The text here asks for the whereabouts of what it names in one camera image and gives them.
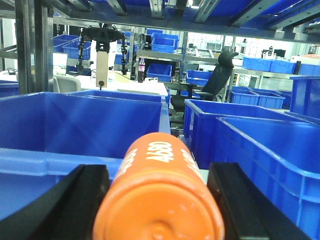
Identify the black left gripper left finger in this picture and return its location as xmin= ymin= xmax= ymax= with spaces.
xmin=0 ymin=165 xmax=110 ymax=240

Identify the blue bin front right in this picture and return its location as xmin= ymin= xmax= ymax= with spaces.
xmin=214 ymin=117 xmax=320 ymax=240

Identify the orange cylindrical capacitor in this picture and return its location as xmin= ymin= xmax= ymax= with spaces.
xmin=92 ymin=132 xmax=226 ymax=240

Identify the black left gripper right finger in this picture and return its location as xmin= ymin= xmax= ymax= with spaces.
xmin=207 ymin=162 xmax=309 ymax=240

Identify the black office chair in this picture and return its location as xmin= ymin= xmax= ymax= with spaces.
xmin=170 ymin=51 xmax=239 ymax=113

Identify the black camera rig wooden board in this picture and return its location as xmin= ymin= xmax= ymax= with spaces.
xmin=76 ymin=24 xmax=127 ymax=90

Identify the blue bin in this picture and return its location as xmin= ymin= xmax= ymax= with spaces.
xmin=214 ymin=117 xmax=320 ymax=240
xmin=0 ymin=90 xmax=170 ymax=219
xmin=183 ymin=98 xmax=307 ymax=170

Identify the blue bin behind right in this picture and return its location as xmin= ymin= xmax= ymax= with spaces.
xmin=183 ymin=98 xmax=307 ymax=170

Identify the blue bin front left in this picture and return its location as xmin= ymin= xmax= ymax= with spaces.
xmin=0 ymin=90 xmax=170 ymax=219

